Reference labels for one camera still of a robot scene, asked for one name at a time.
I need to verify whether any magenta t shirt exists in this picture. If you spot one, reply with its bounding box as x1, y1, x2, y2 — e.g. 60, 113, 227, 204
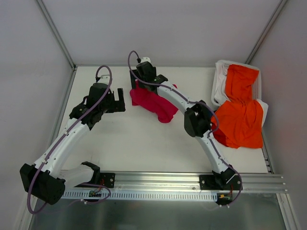
130, 80, 178, 123

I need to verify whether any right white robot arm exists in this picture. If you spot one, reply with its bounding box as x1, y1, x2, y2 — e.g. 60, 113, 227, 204
130, 57, 243, 191

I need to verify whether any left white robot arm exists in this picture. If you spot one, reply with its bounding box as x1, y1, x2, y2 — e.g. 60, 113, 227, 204
20, 83, 126, 205

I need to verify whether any white t shirt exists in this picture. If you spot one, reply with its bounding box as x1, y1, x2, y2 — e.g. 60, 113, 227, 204
213, 61, 270, 127

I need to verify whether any orange t shirt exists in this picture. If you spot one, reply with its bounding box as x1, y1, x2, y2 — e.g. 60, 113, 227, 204
211, 64, 264, 149

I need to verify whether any white laundry basket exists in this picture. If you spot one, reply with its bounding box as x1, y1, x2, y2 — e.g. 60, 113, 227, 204
211, 59, 262, 106

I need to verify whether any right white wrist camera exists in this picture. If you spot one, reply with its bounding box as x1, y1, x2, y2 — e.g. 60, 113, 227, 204
141, 57, 151, 63

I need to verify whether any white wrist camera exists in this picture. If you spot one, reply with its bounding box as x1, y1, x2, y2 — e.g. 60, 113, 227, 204
141, 57, 151, 63
100, 75, 110, 81

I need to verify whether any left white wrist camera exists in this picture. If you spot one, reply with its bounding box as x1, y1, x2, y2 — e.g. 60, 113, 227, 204
100, 75, 110, 81

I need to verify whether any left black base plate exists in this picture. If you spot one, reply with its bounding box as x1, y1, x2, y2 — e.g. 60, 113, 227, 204
75, 172, 116, 188

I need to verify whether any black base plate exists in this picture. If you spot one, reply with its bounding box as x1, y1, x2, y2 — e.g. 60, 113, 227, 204
199, 174, 243, 191
75, 172, 116, 188

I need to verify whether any white slotted cable duct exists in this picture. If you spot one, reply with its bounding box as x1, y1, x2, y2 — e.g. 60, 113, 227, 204
61, 189, 218, 202

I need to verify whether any left aluminium frame post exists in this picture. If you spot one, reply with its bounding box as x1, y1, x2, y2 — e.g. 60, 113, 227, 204
34, 0, 76, 70

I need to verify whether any aluminium frame post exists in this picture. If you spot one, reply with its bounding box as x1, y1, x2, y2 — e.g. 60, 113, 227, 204
245, 0, 288, 64
34, 0, 76, 70

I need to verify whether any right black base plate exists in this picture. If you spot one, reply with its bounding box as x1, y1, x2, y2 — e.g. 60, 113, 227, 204
199, 174, 243, 191

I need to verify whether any right aluminium frame post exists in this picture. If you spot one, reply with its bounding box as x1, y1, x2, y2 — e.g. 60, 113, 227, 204
245, 0, 288, 64

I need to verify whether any aluminium mounting rail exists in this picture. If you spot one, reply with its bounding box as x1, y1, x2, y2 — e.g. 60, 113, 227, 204
106, 171, 288, 194

